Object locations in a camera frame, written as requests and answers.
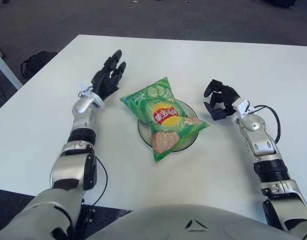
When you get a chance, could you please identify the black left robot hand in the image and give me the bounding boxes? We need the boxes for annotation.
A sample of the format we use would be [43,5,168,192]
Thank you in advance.
[90,49,127,99]

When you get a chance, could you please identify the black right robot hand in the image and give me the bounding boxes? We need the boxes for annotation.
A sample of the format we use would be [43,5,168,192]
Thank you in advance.
[203,79,241,121]

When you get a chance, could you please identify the green potato chips bag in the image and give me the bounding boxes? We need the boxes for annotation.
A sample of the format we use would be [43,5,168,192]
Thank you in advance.
[119,76,211,164]

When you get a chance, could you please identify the white plate with black rim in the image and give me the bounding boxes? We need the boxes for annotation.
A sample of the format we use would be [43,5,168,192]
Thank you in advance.
[136,98,200,153]

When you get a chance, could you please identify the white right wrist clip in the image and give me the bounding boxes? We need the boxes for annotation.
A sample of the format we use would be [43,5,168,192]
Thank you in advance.
[234,99,256,118]

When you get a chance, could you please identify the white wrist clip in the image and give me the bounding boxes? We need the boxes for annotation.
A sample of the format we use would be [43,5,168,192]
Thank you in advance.
[234,99,256,118]
[78,82,94,98]

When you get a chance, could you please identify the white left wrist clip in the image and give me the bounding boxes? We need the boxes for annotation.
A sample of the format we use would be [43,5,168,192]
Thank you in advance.
[78,82,94,98]

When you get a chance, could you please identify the black bag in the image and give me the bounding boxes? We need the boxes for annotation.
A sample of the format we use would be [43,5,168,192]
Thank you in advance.
[20,50,58,78]

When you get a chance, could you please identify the white desk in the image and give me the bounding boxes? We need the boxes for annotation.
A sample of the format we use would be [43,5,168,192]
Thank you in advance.
[0,48,24,91]

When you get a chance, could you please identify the grey robot torso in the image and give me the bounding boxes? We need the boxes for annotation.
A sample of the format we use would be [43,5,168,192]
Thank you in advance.
[85,203,307,240]

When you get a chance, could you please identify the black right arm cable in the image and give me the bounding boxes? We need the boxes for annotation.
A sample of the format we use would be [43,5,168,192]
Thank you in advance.
[252,104,282,145]

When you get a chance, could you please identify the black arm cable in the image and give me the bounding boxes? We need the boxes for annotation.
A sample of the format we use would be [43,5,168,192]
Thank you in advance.
[93,156,109,207]
[252,104,282,145]

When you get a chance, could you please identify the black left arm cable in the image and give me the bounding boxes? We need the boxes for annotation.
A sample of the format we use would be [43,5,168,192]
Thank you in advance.
[93,156,109,207]

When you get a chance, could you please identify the black robot support frame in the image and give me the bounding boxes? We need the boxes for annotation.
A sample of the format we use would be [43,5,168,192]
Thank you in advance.
[78,198,97,226]

